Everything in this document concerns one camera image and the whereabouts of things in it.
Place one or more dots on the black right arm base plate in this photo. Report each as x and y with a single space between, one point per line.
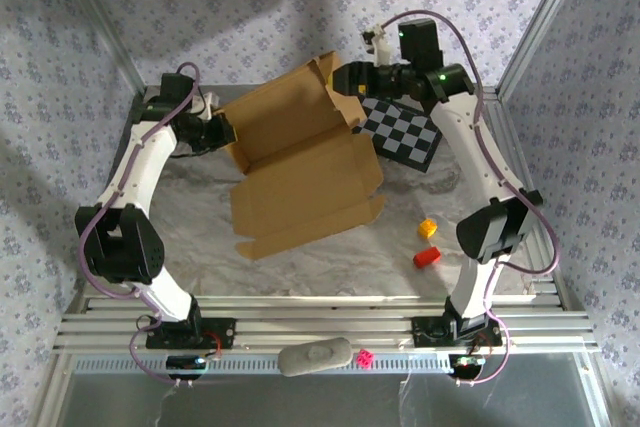
425 332

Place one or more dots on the black and white checkerboard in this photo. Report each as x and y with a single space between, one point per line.
405 137

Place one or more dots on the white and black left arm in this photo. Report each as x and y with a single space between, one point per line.
140 167

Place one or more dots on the red toy brick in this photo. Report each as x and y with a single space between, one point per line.
426 257

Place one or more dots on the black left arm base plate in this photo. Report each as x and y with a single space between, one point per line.
220 329

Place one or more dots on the aluminium mounting rail bed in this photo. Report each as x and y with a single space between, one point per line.
320 317

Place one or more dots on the aluminium frame post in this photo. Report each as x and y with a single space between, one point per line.
100 22
545 17

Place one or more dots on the brown cardboard paper box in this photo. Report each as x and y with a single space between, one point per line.
300 172

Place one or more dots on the aluminium side rail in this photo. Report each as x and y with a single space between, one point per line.
530 172

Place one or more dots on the pink toy brick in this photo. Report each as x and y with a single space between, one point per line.
365 358

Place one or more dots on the yellow toy brick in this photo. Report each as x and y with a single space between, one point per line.
427 228

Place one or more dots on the grey oval stone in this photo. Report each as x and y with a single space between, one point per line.
315 356

